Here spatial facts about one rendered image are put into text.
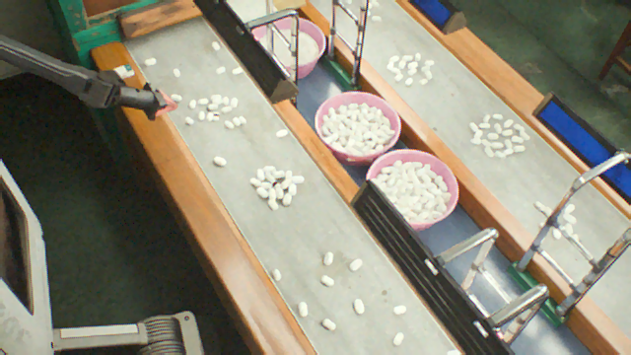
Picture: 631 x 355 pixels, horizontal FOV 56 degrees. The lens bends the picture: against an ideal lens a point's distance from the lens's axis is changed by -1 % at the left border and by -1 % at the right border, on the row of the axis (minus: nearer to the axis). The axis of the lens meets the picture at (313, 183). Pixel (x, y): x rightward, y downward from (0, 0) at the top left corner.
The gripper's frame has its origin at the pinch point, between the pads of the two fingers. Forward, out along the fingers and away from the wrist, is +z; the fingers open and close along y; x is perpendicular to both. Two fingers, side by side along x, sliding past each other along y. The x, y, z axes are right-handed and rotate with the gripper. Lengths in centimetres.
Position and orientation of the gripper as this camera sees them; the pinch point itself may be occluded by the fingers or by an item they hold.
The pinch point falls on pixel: (175, 106)
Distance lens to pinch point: 179.4
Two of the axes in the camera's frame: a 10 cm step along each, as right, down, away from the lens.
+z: 6.4, 0.8, 7.6
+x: -5.7, 7.1, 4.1
